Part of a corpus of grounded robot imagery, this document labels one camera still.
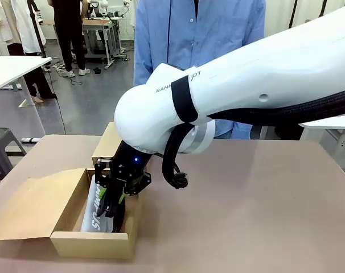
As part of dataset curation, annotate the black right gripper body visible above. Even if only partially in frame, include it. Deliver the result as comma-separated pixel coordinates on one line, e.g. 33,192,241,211
109,141,155,197

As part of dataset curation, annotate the cardboard box holding black item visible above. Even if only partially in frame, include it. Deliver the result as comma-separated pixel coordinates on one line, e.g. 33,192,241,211
91,122,125,171

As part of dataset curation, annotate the grey fabric pencil case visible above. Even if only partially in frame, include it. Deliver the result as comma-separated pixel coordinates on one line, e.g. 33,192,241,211
80,175,128,234

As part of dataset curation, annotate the person's right forearm blue sleeve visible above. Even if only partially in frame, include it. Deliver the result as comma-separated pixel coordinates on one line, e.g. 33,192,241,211
134,48,155,86

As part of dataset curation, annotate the large open cardboard box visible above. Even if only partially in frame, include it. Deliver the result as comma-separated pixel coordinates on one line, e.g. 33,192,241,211
0,167,146,260

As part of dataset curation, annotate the grey metal stool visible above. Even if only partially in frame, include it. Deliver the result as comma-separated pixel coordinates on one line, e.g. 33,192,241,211
0,127,27,181

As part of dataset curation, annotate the white desk with round corner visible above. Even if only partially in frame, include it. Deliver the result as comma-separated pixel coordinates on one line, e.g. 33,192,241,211
0,56,52,137

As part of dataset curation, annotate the person in blue shirt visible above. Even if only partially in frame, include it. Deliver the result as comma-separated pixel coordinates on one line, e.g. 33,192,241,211
133,0,266,140

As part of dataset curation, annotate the background workbench with equipment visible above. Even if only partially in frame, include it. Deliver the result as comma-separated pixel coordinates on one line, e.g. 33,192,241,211
81,18,122,70

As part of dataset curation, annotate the background person in black clothes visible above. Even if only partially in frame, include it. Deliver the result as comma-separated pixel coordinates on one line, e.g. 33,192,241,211
48,0,91,78

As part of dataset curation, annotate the black tripod pole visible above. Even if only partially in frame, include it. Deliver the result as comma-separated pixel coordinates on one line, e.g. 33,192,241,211
26,0,48,59

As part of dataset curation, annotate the background person in white coat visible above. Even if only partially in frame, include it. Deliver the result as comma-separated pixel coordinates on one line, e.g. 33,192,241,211
0,0,58,104

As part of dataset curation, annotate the white desk with white legs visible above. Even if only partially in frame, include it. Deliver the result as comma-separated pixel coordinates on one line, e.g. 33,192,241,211
299,116,345,171

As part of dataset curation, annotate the black floor cable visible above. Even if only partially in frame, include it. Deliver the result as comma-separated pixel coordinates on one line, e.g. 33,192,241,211
51,93,67,135

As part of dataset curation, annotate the black velcro arm strap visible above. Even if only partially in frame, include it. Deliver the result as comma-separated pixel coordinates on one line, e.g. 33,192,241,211
171,75,200,123

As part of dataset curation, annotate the black braided arm cable bundle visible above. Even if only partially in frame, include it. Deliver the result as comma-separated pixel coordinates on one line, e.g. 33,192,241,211
162,88,345,190

